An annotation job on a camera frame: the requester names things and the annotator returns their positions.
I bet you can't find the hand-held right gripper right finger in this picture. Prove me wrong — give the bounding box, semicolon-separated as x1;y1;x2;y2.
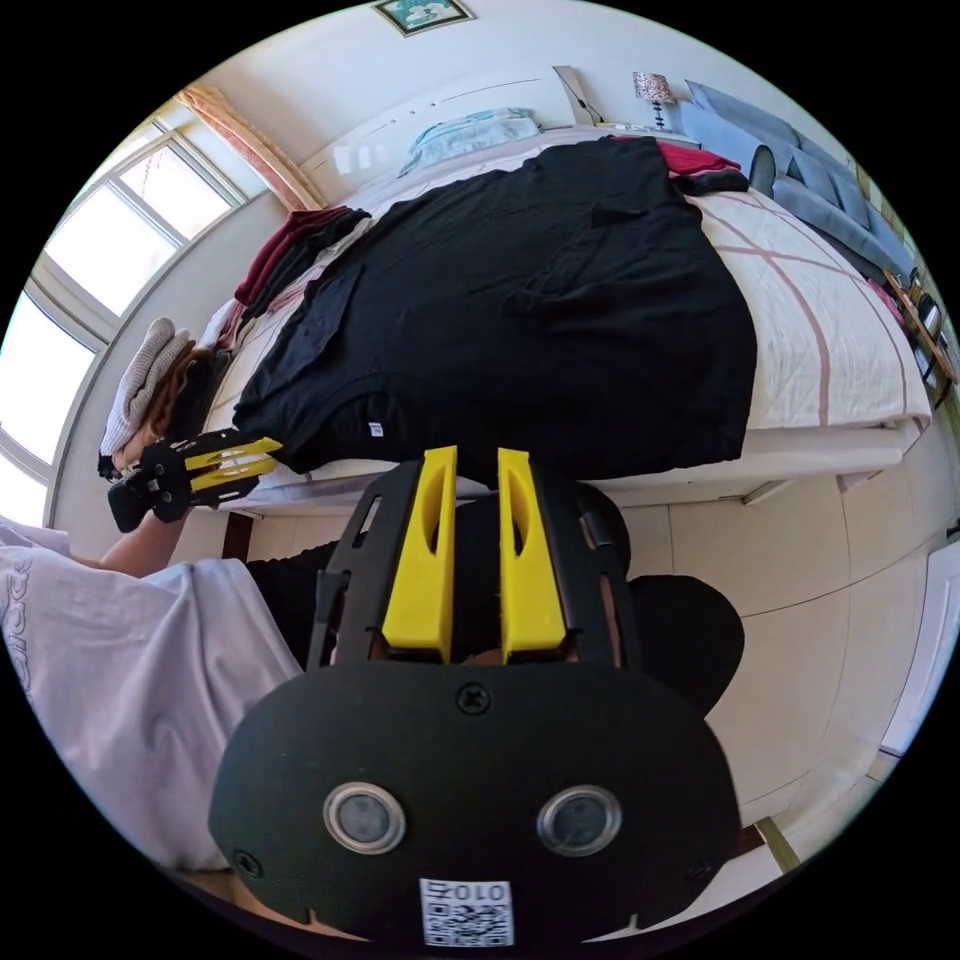
496;447;568;666

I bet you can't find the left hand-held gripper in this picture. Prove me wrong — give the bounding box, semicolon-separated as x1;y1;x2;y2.
107;428;286;535

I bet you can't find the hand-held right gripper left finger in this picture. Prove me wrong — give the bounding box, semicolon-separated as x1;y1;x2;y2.
380;445;459;651

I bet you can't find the person's left forearm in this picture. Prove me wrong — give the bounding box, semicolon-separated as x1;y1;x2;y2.
95;524;183;580

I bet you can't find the black short sleeve shirt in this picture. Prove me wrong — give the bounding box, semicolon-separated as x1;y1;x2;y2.
232;137;757;476

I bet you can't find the person's left hand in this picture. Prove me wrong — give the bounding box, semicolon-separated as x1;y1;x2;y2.
128;503;193;547

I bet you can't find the pile of clothes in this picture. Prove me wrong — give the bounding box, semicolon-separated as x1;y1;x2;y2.
233;207;373;325
95;316;235;483
608;134;752;199

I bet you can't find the person's body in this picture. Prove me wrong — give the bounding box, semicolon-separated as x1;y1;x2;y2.
0;487;745;888

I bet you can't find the window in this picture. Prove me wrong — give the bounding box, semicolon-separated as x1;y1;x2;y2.
0;122;250;530

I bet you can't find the pink curtain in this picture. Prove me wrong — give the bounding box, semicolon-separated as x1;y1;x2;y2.
174;82;329;213

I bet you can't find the bed with checked sheet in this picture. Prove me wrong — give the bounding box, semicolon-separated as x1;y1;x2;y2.
200;67;936;520

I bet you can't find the light blue pillow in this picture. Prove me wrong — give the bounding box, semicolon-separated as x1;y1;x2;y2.
395;107;543;178

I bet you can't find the grey sofa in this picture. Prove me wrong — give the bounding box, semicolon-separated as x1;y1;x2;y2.
677;79;918;280

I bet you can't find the table lamp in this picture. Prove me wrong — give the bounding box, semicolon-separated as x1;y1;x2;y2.
631;70;674;133

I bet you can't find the framed wall picture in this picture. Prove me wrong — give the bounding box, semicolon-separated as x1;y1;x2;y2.
371;0;479;38

